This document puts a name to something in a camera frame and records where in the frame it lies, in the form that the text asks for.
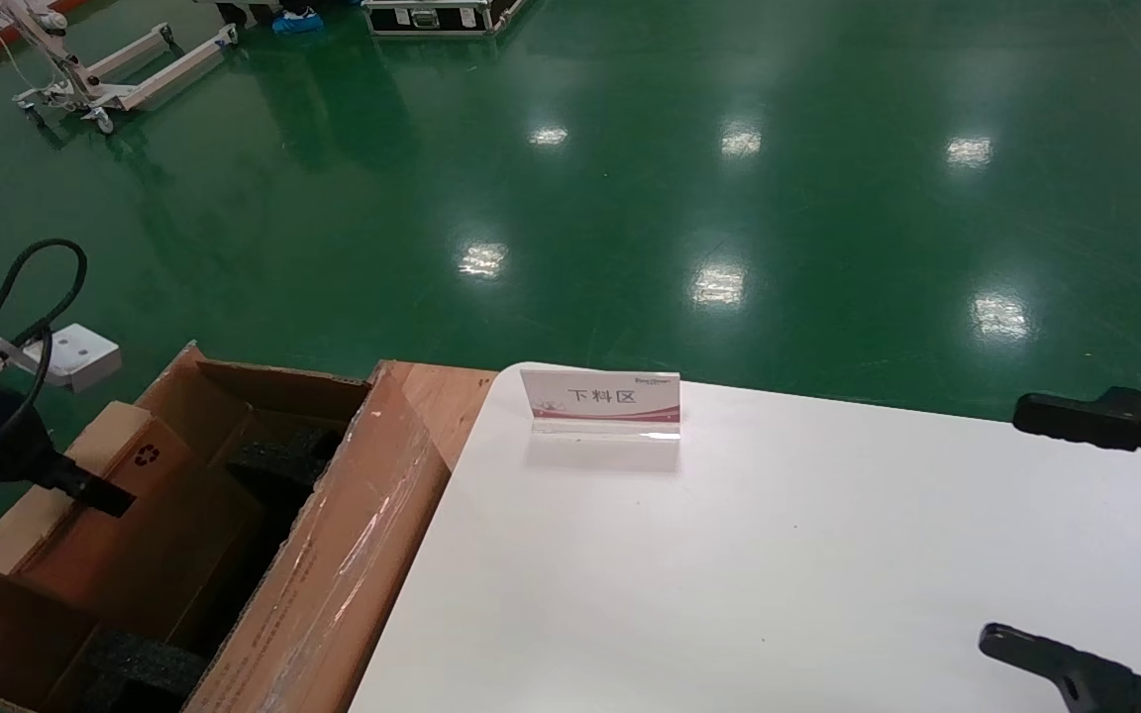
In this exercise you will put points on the blue shoe cover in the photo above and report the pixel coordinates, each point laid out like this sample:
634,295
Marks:
298,20

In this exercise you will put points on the black foam insert block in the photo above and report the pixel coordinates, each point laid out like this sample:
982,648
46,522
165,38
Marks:
145,668
283,460

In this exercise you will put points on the small cardboard box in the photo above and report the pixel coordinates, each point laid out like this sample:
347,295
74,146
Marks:
115,555

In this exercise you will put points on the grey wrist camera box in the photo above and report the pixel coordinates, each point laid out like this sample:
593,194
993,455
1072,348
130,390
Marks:
75,356

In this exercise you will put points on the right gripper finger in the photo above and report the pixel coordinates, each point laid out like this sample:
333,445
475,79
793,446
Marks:
1076,673
1086,421

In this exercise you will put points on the aluminium flight case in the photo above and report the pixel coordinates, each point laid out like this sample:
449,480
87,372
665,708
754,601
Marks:
432,15

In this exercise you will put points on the acrylic table sign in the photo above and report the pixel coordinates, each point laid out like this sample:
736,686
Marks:
600,396

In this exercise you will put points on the large cardboard box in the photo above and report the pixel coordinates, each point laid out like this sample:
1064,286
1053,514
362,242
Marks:
363,555

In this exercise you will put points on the white wheeled stand frame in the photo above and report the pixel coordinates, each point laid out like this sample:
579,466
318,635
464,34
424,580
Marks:
135,89

